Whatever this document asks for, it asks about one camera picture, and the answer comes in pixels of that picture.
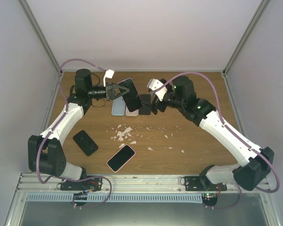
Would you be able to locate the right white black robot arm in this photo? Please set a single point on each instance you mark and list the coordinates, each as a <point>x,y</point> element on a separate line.
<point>253,162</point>

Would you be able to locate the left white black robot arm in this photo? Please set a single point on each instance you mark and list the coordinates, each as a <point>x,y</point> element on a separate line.
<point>45,152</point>

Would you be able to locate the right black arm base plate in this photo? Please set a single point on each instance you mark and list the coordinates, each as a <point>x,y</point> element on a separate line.
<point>193,183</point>

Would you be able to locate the aluminium front rail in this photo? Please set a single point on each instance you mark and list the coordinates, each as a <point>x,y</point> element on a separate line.
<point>121,183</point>

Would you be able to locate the right aluminium corner post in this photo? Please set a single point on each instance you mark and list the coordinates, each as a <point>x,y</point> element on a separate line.
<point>250,27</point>

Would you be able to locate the black smartphone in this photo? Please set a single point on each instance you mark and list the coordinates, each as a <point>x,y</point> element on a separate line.
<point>145,100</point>

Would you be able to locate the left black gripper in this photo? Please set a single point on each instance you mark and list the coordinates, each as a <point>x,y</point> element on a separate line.
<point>112,87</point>

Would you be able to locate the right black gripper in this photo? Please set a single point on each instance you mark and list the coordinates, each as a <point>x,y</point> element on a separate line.
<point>155,103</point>

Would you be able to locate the phone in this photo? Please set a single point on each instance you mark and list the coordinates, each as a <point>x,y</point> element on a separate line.
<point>121,158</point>
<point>132,98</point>

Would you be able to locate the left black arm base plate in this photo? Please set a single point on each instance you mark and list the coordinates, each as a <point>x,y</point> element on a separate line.
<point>90,185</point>

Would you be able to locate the aluminium corner post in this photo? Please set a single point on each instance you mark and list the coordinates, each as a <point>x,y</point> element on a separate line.
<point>31,18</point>
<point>250,27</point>

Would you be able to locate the beige phone case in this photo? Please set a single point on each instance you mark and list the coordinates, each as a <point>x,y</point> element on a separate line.
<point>133,113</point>

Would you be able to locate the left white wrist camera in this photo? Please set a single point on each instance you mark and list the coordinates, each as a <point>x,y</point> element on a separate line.
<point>109,73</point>

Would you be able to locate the black phone face down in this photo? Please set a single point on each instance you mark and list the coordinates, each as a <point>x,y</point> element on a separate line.
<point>85,142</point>

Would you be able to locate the blue phone case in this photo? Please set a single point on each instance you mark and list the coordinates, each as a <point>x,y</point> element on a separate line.
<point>118,107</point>

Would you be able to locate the left aluminium corner post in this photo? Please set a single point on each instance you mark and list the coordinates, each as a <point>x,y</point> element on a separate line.
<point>31,18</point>

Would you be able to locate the grey slotted cable duct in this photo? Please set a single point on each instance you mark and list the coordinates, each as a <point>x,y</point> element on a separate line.
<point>118,197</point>

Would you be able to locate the white debris pile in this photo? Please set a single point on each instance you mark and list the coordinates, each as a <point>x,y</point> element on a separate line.
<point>124,133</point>

